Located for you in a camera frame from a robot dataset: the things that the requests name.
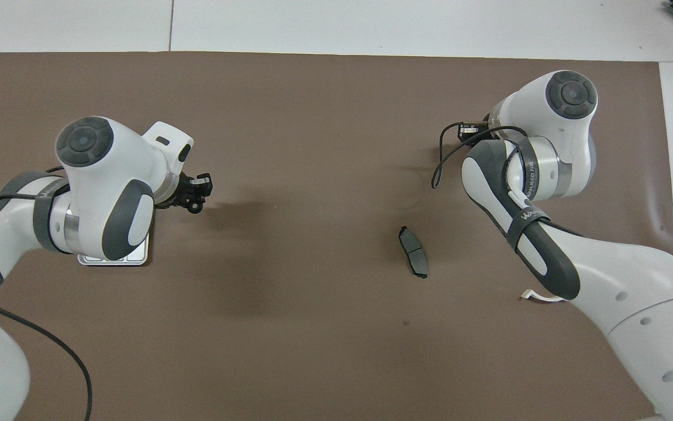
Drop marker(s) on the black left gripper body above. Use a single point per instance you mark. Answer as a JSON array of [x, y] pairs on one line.
[[181, 192]]

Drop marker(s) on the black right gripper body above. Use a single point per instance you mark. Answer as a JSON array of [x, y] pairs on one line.
[[473, 131]]

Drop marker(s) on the large black bearing gear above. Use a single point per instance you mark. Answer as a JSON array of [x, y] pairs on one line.
[[195, 207]]

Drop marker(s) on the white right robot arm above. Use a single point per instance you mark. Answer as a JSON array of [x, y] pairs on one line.
[[605, 275]]

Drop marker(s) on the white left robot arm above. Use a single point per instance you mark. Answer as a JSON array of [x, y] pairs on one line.
[[102, 175]]

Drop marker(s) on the silver metal tray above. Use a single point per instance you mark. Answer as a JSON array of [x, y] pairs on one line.
[[131, 260]]

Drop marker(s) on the brown paper table mat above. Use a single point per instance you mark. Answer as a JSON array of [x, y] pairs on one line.
[[313, 146]]

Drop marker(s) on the long grey brake pad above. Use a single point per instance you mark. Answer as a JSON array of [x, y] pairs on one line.
[[412, 248]]

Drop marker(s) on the white curved plastic bracket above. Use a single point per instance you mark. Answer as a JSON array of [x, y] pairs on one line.
[[532, 294]]

